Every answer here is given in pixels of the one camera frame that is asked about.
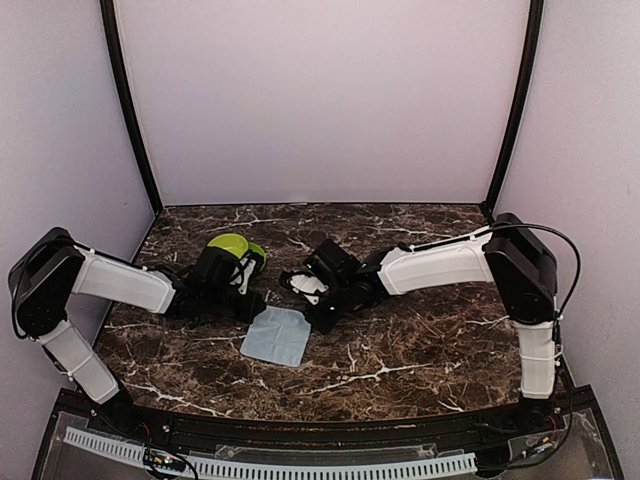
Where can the green plastic plate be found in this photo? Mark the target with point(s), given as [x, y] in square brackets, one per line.
[256, 254]

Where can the white slotted cable duct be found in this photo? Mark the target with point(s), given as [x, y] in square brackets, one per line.
[264, 464]

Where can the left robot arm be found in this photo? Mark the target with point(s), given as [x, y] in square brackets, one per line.
[57, 267]

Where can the green plastic bowl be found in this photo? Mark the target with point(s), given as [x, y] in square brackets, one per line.
[234, 244]

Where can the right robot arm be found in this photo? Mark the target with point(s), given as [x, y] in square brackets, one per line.
[507, 253]

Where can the small circuit board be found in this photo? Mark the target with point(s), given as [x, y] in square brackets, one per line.
[160, 461]

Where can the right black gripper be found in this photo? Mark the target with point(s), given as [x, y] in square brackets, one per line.
[324, 323]

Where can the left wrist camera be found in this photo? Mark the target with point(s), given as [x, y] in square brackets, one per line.
[241, 277]

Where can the light blue cleaning cloth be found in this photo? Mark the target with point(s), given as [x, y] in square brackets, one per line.
[277, 335]

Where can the right black frame post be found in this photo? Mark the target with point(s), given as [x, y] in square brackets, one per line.
[518, 103]

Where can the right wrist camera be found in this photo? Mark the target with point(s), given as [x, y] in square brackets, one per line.
[305, 284]

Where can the left black frame post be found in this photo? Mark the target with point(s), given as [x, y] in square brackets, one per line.
[123, 89]

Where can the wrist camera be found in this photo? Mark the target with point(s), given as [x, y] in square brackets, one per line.
[241, 277]
[305, 284]

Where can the black front rail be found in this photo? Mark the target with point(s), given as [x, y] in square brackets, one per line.
[487, 429]

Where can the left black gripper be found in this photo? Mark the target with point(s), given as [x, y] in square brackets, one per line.
[251, 310]

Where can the black frame post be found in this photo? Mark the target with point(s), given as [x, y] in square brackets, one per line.
[518, 103]
[123, 89]

